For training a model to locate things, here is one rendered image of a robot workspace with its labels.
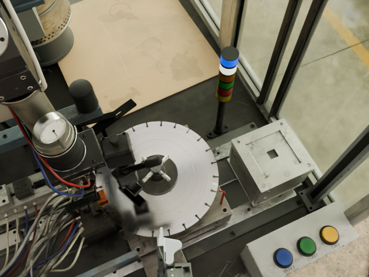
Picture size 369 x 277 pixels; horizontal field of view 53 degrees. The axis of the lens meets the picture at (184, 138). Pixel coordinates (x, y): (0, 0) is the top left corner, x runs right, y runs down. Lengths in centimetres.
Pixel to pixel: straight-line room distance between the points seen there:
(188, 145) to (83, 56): 66
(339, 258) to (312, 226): 99
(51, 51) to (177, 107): 51
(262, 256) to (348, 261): 108
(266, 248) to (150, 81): 73
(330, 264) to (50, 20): 163
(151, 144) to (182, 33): 63
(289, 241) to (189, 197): 28
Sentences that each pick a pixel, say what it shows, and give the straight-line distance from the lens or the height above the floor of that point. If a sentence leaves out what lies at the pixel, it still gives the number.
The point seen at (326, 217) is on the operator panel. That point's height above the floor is 90.
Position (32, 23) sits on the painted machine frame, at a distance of 90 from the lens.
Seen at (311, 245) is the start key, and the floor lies 91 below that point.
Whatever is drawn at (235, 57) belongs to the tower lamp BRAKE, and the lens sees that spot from 93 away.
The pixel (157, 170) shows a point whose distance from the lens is 94.
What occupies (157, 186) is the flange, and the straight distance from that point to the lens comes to 97.
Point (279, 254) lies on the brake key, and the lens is 101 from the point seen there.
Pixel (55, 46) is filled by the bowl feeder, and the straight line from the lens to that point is 147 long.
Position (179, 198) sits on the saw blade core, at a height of 95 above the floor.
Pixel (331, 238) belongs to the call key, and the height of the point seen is 91.
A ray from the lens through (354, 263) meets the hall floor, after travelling 206.
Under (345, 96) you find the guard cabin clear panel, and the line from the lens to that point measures 95.
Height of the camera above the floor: 188
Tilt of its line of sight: 63 degrees down
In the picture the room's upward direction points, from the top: 1 degrees counter-clockwise
